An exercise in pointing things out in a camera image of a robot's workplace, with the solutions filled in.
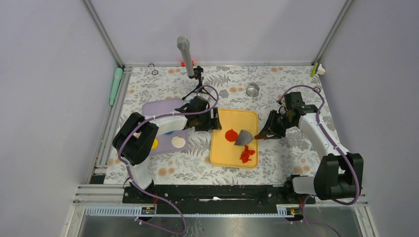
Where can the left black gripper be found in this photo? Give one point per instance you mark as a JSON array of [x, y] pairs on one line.
[[212, 124]]

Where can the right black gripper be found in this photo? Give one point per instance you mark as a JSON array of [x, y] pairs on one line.
[[270, 130]]

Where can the red dough scrap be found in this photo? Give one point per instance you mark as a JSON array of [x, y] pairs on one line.
[[246, 154]]

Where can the metal dough scraper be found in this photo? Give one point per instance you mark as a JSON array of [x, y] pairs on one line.
[[245, 137]]

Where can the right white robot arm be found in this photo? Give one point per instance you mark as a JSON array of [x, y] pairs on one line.
[[339, 174]]

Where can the white corner clip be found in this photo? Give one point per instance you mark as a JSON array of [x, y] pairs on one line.
[[317, 70]]

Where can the red dough ball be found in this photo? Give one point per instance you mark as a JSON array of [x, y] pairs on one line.
[[231, 135]]

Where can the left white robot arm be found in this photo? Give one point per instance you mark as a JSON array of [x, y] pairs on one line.
[[134, 140]]

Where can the yellow tray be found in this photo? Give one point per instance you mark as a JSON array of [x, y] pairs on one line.
[[225, 153]]

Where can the purple tray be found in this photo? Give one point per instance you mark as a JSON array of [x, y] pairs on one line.
[[155, 108]]

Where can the flat yellow dough disc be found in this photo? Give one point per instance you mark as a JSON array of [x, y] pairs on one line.
[[155, 144]]

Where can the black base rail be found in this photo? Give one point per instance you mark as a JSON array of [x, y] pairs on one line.
[[215, 199]]

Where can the grey microphone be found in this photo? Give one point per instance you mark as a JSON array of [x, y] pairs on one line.
[[183, 45]]

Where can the black mini tripod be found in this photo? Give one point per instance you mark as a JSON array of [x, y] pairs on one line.
[[196, 73]]

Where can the flat white dough disc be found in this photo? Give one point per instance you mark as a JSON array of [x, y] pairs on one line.
[[178, 142]]

